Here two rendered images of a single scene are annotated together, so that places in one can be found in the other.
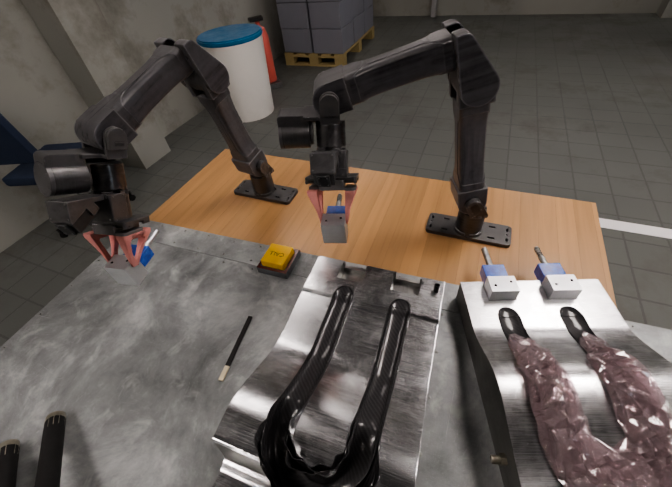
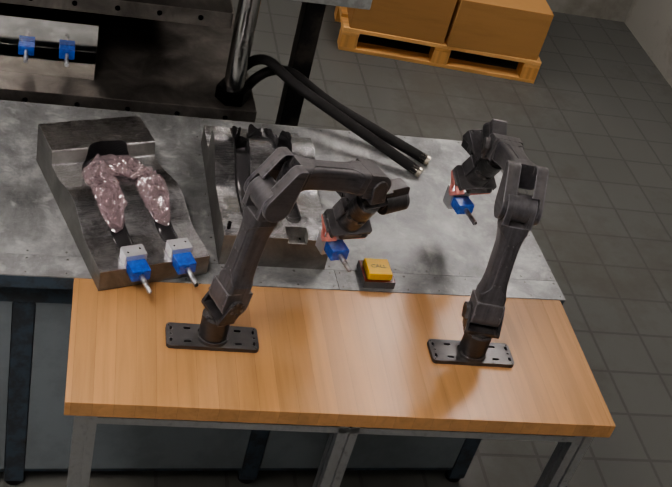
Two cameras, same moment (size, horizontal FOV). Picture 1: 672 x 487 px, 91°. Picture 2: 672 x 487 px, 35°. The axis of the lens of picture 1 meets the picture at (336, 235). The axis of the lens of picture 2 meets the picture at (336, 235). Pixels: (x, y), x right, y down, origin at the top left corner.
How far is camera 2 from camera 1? 2.55 m
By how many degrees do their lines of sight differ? 89
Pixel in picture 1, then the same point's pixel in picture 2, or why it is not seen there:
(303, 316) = (311, 205)
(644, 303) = not seen: outside the picture
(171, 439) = not seen: hidden behind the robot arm
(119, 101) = (501, 141)
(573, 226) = (97, 362)
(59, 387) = (441, 187)
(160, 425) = not seen: hidden behind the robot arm
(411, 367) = (228, 191)
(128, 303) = (464, 231)
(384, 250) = (287, 305)
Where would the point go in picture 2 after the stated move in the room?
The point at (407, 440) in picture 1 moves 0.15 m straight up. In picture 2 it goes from (221, 150) to (230, 99)
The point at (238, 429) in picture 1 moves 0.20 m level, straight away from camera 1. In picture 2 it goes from (301, 141) to (375, 159)
